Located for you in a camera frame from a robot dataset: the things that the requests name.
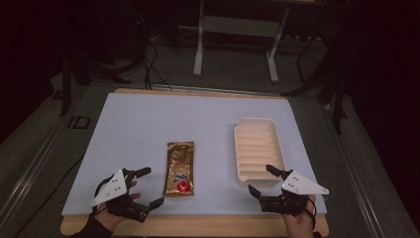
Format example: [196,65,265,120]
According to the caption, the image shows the black floor cables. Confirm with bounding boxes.
[142,42,173,91]

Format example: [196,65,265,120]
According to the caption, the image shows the wooden table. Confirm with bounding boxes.
[59,87,330,238]

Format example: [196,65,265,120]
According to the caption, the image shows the white metal desk frame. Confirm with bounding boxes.
[192,0,292,84]

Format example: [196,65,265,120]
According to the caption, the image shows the black stand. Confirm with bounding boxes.
[280,31,350,135]
[58,53,133,117]

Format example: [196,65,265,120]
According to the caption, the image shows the metal strip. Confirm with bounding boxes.
[149,83,285,99]

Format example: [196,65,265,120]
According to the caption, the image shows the person's left hand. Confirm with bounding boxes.
[93,179,143,233]

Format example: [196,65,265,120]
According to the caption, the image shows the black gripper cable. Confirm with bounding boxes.
[306,195,323,238]
[93,176,115,216]

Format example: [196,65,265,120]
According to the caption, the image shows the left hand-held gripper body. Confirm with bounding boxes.
[91,168,151,223]

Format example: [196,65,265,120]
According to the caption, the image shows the gold snack packet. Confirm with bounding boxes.
[162,140,196,198]

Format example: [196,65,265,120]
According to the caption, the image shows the black floor bracket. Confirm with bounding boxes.
[66,115,92,130]

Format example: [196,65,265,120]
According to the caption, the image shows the pale blue table mat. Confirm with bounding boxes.
[61,92,328,218]

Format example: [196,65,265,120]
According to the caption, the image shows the metal floor rail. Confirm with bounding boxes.
[320,101,388,238]
[0,113,68,229]

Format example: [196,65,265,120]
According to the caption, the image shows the person's right hand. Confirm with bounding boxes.
[281,194,317,238]

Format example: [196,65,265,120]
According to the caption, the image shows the white ribbed plastic tray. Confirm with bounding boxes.
[234,117,288,183]

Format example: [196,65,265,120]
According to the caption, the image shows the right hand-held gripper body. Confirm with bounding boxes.
[259,170,331,218]

